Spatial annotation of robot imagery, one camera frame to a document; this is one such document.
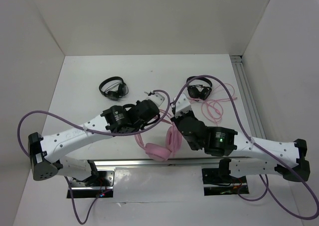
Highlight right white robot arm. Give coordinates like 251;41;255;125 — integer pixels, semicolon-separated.
171;110;311;182

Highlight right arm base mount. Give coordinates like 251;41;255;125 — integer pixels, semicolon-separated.
201;168;249;196

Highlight right black headphones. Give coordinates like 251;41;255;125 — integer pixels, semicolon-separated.
187;78;213;101

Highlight pink headphones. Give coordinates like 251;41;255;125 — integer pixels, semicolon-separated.
134;113;182;162

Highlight left black headphones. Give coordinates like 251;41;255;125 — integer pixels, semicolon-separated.
98;76;129;101

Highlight black headphones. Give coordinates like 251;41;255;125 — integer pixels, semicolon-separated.
98;76;129;101
187;78;213;101

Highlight aluminium front rail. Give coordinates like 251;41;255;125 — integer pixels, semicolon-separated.
87;157;251;168

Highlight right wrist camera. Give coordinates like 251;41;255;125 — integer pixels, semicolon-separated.
171;93;192;118

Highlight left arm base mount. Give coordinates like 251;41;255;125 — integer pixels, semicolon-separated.
69;168;115;199

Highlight aluminium side rail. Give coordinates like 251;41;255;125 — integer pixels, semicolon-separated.
230;55;266;139

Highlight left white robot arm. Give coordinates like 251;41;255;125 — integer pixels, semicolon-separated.
28;97;164;186

